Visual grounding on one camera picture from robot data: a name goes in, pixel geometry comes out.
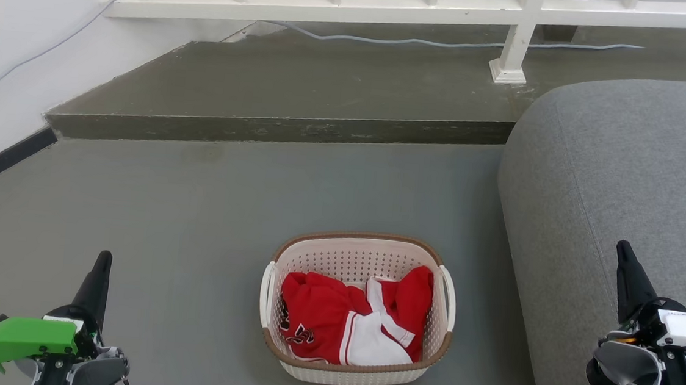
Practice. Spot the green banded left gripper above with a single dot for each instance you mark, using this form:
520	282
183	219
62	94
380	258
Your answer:
19	338

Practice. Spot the cream perforated plastic laundry basket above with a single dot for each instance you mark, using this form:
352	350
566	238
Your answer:
350	257

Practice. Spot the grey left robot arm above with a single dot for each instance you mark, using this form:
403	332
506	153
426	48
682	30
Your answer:
97	374

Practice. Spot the grey fabric sofa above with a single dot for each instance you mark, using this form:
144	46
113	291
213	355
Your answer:
626	178

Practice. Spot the red and white sports jersey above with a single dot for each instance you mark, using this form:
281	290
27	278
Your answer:
321	319

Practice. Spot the white metal railing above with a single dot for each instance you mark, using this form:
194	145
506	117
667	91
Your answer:
394	13

